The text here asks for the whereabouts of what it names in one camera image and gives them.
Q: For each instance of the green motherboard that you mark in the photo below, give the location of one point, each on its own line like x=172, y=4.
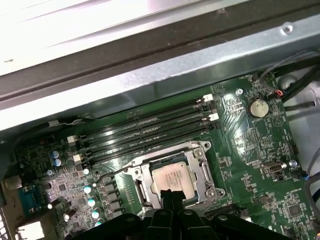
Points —
x=250, y=190

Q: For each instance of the blue rear port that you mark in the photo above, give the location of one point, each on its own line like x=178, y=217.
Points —
x=32, y=202

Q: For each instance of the blue silver capacitor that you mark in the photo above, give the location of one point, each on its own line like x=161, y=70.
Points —
x=56, y=154
x=57, y=162

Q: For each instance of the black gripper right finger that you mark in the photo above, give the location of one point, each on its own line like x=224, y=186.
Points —
x=190, y=225

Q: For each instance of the silver coin cell battery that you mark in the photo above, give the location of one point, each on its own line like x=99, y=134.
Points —
x=257, y=108

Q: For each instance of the black square chip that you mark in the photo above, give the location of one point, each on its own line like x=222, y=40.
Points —
x=296, y=210

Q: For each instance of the silver internal USB port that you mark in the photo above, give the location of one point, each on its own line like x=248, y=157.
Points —
x=272, y=168

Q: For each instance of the metal socket cover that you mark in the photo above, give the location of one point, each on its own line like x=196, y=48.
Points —
x=203, y=159

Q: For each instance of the metal locking lever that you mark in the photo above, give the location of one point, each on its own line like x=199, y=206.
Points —
x=202, y=204
x=112, y=171

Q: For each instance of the black PC case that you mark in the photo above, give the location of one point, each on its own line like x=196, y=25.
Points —
x=200, y=70

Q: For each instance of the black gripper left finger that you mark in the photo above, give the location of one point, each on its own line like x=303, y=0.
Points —
x=160, y=225

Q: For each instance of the silver rear port housing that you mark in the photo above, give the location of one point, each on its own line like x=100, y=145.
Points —
x=12, y=186

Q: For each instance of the silver CPU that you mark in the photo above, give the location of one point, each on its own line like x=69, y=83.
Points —
x=172, y=175

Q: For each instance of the CPU socket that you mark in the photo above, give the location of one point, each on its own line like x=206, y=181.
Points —
x=220, y=192

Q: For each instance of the black RAM slot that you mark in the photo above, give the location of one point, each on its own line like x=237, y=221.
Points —
x=140, y=120
x=147, y=147
x=142, y=128
x=145, y=138

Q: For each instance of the grey square choke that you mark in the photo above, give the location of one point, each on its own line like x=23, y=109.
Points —
x=118, y=216
x=113, y=198
x=115, y=208
x=110, y=189
x=108, y=180

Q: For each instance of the silver round capacitor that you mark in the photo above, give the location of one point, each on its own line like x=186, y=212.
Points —
x=86, y=171
x=91, y=202
x=87, y=189
x=98, y=223
x=95, y=214

